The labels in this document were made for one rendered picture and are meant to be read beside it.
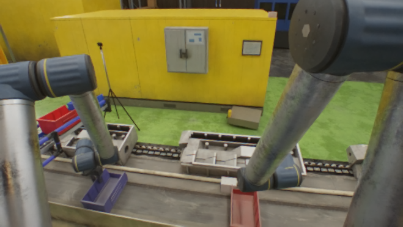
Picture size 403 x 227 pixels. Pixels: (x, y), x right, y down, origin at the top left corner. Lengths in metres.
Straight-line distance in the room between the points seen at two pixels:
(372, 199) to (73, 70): 0.97
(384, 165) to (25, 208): 0.96
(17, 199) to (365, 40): 0.91
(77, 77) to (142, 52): 3.22
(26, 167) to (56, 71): 0.33
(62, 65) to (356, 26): 0.83
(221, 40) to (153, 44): 1.23
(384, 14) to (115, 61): 4.20
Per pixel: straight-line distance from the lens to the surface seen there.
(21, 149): 0.84
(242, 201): 1.74
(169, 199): 1.75
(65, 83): 0.86
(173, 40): 3.51
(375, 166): 0.62
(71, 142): 2.28
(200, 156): 1.79
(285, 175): 0.99
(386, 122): 0.58
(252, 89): 3.88
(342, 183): 2.16
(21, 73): 0.89
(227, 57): 3.66
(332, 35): 0.35
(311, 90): 0.46
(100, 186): 1.91
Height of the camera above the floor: 2.16
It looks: 28 degrees down
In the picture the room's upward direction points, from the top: straight up
